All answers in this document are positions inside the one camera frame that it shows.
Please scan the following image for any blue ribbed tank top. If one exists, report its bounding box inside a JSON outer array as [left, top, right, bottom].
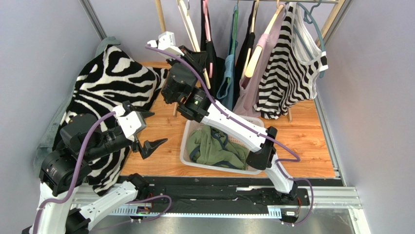
[[216, 4, 239, 111]]

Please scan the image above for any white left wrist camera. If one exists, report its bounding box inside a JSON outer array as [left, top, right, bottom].
[[113, 103, 147, 141]]

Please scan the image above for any green tank top navy trim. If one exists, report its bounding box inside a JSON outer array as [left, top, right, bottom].
[[187, 125, 249, 170]]

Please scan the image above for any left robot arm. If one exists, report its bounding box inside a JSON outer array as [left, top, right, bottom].
[[23, 101, 164, 234]]

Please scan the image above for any pink hanger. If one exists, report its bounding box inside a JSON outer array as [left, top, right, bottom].
[[202, 0, 213, 78]]

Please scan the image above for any lilac ribbed tank top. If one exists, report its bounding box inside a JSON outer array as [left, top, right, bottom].
[[233, 4, 285, 117]]

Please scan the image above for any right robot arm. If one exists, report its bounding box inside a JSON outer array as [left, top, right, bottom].
[[154, 48, 298, 198]]

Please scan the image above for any white perforated plastic basket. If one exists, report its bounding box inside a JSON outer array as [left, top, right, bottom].
[[179, 116, 264, 176]]

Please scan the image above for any cream plastic hanger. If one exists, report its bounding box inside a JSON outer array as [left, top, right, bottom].
[[177, 0, 211, 89]]

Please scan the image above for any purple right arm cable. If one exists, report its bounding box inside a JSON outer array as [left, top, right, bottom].
[[145, 45, 315, 226]]

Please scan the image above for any black white striped tank top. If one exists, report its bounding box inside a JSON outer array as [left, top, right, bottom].
[[253, 2, 328, 119]]

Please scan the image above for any wooden clothes rack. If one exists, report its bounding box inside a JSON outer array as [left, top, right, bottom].
[[152, 0, 352, 123]]

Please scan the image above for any teal wire hanger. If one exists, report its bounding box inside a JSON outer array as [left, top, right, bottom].
[[295, 0, 326, 78]]

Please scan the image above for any zebra print blanket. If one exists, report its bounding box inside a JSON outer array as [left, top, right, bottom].
[[52, 45, 168, 196]]

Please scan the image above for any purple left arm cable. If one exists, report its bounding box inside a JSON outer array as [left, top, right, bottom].
[[32, 111, 117, 234]]

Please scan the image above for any green hanger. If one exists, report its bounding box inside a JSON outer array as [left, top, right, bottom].
[[228, 3, 239, 56]]

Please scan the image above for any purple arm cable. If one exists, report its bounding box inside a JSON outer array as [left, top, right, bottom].
[[32, 111, 117, 234], [145, 45, 315, 226]]

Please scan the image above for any wooden hanger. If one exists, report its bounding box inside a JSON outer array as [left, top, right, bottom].
[[245, 0, 284, 78]]

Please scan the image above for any black mounting rail base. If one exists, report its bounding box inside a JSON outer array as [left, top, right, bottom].
[[74, 175, 362, 225]]

